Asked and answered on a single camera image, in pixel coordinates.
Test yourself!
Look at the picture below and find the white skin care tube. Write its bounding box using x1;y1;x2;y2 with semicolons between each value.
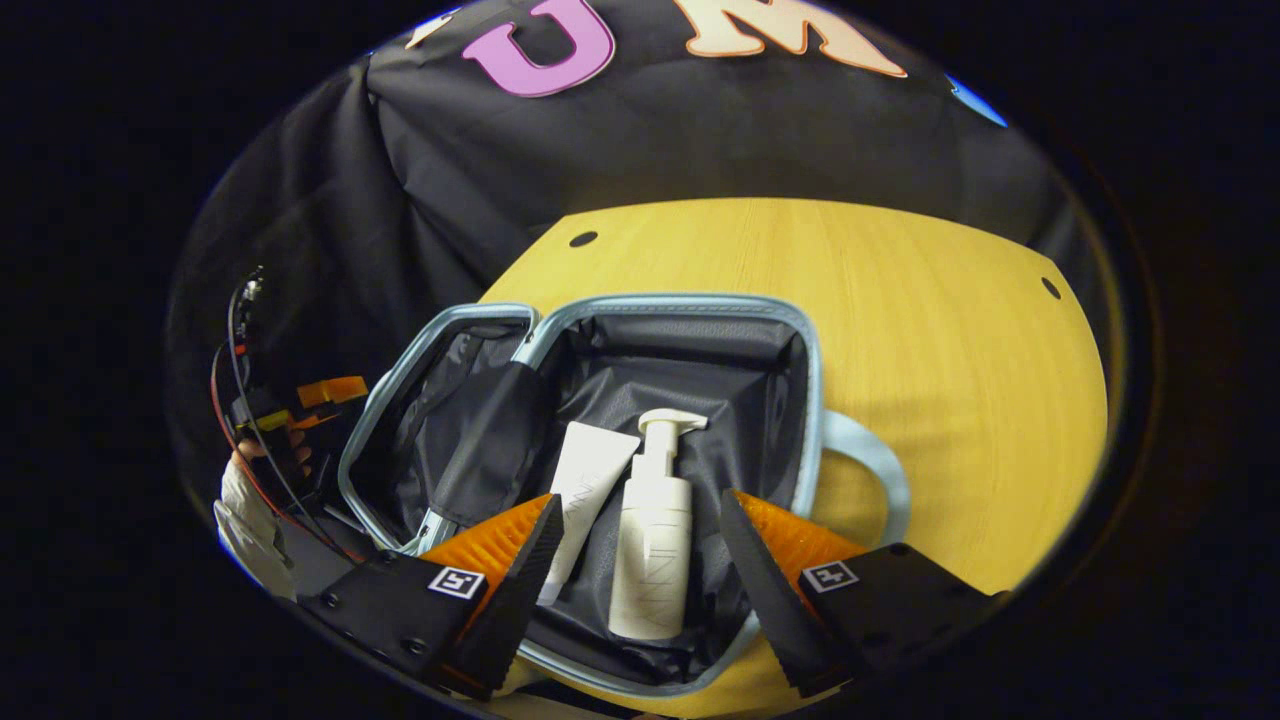
535;420;643;609

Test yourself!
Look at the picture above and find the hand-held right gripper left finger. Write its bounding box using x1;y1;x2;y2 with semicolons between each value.
300;492;566;701

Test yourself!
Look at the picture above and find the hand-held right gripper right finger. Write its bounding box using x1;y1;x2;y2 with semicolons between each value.
718;488;1011;699

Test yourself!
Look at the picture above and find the black cable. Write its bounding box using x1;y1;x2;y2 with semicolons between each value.
226;268;361;561

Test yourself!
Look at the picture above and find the light blue suitcase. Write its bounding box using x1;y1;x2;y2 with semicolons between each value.
337;292;913;699

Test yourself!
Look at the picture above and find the white pump bottle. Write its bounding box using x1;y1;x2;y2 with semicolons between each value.
607;407;709;641

